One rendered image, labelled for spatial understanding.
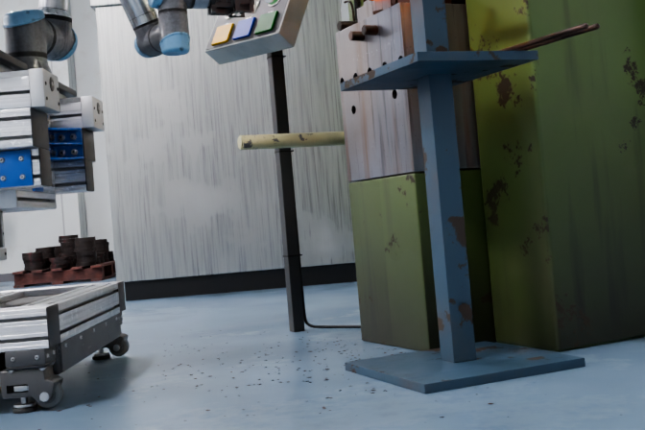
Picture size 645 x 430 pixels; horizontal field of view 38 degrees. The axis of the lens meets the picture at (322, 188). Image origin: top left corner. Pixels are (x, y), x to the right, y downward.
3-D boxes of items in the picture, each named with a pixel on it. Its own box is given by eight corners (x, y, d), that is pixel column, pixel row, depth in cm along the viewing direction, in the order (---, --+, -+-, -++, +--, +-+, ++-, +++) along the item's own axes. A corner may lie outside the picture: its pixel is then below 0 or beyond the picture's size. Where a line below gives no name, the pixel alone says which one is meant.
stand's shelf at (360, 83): (418, 60, 192) (417, 51, 193) (340, 91, 229) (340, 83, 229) (538, 59, 204) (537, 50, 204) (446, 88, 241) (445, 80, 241)
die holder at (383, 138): (414, 172, 242) (399, 2, 243) (347, 181, 276) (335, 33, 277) (582, 160, 266) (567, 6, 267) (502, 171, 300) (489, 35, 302)
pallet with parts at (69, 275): (128, 273, 872) (124, 230, 873) (102, 280, 762) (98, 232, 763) (46, 279, 870) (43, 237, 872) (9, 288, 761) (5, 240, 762)
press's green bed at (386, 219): (430, 353, 240) (414, 173, 242) (361, 341, 275) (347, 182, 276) (597, 325, 265) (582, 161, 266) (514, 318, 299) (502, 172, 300)
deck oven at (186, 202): (359, 270, 616) (337, 4, 621) (369, 280, 510) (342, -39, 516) (146, 288, 614) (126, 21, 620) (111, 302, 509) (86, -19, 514)
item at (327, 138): (243, 150, 282) (242, 132, 282) (237, 152, 287) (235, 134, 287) (370, 144, 301) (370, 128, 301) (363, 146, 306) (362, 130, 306)
